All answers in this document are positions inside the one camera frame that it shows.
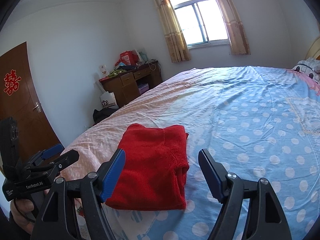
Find silver door handle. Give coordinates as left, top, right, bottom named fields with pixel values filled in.
left=33, top=102, right=42, bottom=113

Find red gift bag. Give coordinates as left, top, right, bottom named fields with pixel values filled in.
left=115, top=50, right=139, bottom=66

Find red double happiness sticker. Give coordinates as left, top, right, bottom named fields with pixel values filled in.
left=3, top=69, right=22, bottom=96

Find wooden desk with drawers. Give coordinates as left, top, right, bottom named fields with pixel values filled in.
left=99, top=61, right=163, bottom=108

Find left beige curtain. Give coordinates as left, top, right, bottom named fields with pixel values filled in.
left=153, top=0, right=191, bottom=63

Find black bag on floor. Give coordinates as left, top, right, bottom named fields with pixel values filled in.
left=93, top=108, right=118, bottom=125

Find green items on desk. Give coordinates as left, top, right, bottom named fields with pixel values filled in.
left=108, top=69, right=126, bottom=78

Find white paper bag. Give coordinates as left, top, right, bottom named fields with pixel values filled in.
left=100, top=92, right=119, bottom=109

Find blue pink bed sheet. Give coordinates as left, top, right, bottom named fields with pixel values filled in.
left=62, top=66, right=319, bottom=239

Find brown wooden door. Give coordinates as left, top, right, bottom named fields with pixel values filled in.
left=0, top=42, right=60, bottom=161

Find window with metal frame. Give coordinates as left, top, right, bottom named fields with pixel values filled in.
left=170, top=0, right=229, bottom=48

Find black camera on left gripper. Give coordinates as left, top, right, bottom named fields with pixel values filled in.
left=0, top=117, right=22, bottom=179

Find red knitted sweater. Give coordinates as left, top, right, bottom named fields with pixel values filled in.
left=105, top=124, right=189, bottom=211

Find cream wooden headboard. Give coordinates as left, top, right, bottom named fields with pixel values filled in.
left=305, top=37, right=320, bottom=60

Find beige curtain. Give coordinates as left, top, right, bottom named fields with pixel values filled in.
left=217, top=0, right=251, bottom=55
left=153, top=0, right=191, bottom=63

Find grey patterned pillow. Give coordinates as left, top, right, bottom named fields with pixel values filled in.
left=292, top=57, right=320, bottom=83

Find left hand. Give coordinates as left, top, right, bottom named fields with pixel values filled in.
left=9, top=199, right=34, bottom=239

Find pink folded quilt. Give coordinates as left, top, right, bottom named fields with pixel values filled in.
left=306, top=77, right=320, bottom=96

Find right beige curtain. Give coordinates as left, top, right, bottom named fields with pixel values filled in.
left=217, top=0, right=251, bottom=55

